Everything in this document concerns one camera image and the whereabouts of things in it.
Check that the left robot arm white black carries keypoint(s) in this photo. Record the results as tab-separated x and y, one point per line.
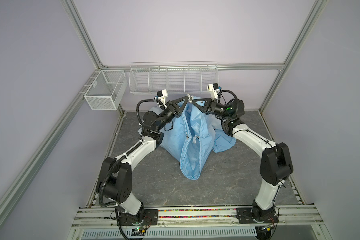
115	181

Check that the long white wire basket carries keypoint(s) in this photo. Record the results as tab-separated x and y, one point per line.
175	77

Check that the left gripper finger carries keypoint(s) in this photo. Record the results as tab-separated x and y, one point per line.
181	101
181	109

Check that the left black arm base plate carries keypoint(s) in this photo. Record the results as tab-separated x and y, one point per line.
145	217

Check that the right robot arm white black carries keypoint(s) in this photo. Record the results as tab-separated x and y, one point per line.
276	163

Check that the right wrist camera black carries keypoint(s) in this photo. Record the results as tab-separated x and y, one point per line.
214	90

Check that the small white mesh basket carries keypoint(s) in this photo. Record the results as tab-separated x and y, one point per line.
106	90

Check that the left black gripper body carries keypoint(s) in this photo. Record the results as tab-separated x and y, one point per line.
169	113

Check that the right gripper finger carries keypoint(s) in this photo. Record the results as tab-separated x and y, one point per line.
203	108
202	101

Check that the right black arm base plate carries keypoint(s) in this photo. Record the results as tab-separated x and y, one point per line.
254	215

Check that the white slotted cable duct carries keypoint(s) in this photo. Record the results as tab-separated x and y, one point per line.
171	233

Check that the aluminium front rail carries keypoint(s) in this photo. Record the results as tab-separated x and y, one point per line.
212	216

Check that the light blue jacket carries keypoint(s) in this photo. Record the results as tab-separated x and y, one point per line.
192	137

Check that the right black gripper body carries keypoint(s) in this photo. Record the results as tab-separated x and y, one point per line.
216	109

